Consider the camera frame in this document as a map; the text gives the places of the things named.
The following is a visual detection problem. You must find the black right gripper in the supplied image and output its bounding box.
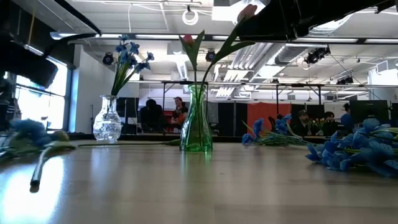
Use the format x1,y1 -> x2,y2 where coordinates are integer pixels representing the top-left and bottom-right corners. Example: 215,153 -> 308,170
238,0 -> 398,41

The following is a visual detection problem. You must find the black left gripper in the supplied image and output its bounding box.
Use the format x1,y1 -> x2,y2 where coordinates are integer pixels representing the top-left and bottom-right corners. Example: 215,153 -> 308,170
0,42 -> 58,90

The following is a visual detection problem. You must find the blue artificial flower bunch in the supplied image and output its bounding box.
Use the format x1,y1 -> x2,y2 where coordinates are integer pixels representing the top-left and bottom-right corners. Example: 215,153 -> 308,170
110,34 -> 155,125
305,117 -> 398,179
241,114 -> 312,147
0,119 -> 77,189

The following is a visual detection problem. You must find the clear glass vase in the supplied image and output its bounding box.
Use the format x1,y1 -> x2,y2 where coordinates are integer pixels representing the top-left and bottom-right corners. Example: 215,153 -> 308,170
92,94 -> 123,144

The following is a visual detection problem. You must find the green glass vase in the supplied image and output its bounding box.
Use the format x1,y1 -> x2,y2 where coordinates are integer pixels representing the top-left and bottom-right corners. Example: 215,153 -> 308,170
179,83 -> 214,152

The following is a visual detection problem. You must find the window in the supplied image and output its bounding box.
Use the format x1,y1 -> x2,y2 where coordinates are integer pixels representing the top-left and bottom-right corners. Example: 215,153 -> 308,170
12,45 -> 73,131

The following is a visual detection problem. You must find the black overhead light bar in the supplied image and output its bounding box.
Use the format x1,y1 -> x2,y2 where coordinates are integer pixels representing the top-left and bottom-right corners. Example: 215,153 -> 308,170
49,32 -> 398,44

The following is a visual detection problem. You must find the person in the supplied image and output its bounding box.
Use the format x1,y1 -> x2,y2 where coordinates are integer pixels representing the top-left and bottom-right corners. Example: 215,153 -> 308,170
323,111 -> 339,137
139,98 -> 165,134
340,103 -> 354,133
170,96 -> 189,131
293,109 -> 313,137

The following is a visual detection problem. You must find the yellow tulip bouquet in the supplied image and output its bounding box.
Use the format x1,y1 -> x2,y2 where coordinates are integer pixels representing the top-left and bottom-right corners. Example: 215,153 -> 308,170
310,117 -> 326,135

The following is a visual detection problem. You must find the black computer monitor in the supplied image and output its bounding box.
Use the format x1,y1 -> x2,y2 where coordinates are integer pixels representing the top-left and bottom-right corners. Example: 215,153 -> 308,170
349,99 -> 390,125

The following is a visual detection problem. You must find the black frame table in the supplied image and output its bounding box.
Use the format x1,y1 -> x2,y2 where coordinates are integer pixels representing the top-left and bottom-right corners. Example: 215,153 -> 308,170
161,80 -> 210,110
275,82 -> 325,106

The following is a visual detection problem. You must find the white cable ring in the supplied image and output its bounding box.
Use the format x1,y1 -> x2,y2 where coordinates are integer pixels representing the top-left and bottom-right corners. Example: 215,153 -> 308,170
182,9 -> 200,26

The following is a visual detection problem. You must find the orange wall panel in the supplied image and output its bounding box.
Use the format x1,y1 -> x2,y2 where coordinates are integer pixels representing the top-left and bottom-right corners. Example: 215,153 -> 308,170
247,101 -> 292,135

